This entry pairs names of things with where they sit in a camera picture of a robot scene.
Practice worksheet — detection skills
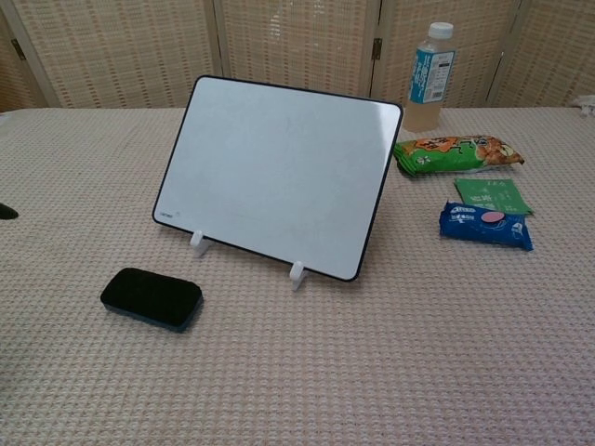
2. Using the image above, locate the black whiteboard eraser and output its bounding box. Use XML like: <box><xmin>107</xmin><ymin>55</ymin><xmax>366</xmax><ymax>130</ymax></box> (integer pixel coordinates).
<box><xmin>99</xmin><ymin>267</ymin><xmax>205</xmax><ymax>334</ymax></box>

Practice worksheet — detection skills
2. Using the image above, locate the small whiteboard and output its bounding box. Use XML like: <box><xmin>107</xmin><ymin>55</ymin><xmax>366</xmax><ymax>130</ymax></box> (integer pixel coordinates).
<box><xmin>152</xmin><ymin>74</ymin><xmax>404</xmax><ymax>283</ymax></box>

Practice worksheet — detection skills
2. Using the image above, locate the green snack bag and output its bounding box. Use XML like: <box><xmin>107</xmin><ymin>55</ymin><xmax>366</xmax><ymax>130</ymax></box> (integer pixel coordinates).
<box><xmin>393</xmin><ymin>134</ymin><xmax>526</xmax><ymax>177</ymax></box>

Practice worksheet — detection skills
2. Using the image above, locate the blue cookie pack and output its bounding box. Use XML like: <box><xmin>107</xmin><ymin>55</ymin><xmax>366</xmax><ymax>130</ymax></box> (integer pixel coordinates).
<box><xmin>439</xmin><ymin>200</ymin><xmax>535</xmax><ymax>253</ymax></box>

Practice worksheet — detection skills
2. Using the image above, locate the clear drink bottle blue label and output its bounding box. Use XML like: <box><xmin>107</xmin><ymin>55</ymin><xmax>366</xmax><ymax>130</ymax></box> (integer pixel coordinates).
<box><xmin>406</xmin><ymin>20</ymin><xmax>458</xmax><ymax>133</ymax></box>

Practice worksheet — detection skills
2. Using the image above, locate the beige woven tablecloth with fringe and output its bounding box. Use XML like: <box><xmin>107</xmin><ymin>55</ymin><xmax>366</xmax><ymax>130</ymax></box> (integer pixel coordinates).
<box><xmin>0</xmin><ymin>95</ymin><xmax>595</xmax><ymax>446</ymax></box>

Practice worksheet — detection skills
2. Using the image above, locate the green square sachet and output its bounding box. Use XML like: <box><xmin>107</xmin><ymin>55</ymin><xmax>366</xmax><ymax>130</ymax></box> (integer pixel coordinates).
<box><xmin>453</xmin><ymin>177</ymin><xmax>535</xmax><ymax>216</ymax></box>

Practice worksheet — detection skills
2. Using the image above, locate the woven folding screen panel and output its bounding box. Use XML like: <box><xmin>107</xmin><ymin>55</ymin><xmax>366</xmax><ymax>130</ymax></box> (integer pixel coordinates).
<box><xmin>2</xmin><ymin>0</ymin><xmax>224</xmax><ymax>111</ymax></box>
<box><xmin>213</xmin><ymin>0</ymin><xmax>385</xmax><ymax>97</ymax></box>
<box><xmin>485</xmin><ymin>0</ymin><xmax>595</xmax><ymax>109</ymax></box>
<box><xmin>371</xmin><ymin>0</ymin><xmax>522</xmax><ymax>111</ymax></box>

